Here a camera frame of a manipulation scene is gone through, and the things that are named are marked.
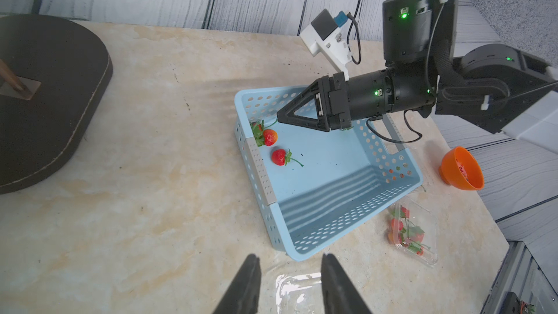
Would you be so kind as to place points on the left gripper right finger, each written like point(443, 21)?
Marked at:
point(339, 293)

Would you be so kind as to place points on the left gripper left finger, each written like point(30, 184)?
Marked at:
point(243, 293)

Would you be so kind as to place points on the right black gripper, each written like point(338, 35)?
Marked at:
point(334, 103)

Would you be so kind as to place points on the red strawberry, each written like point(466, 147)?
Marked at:
point(405, 233)

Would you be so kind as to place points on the clear clamshell container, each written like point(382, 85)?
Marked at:
point(291, 290)
point(427, 221)

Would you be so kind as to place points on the light blue plastic basket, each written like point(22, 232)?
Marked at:
point(348, 176)

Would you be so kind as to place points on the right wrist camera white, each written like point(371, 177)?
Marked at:
point(323, 35)

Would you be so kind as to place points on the bronze wire glass rack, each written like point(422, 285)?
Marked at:
point(67, 69)

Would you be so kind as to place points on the strawberry cluster left basket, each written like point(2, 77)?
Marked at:
point(266, 136)

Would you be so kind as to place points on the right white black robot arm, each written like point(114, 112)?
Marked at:
point(495, 87)

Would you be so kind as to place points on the orange plastic bowl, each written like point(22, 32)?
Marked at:
point(460, 169)

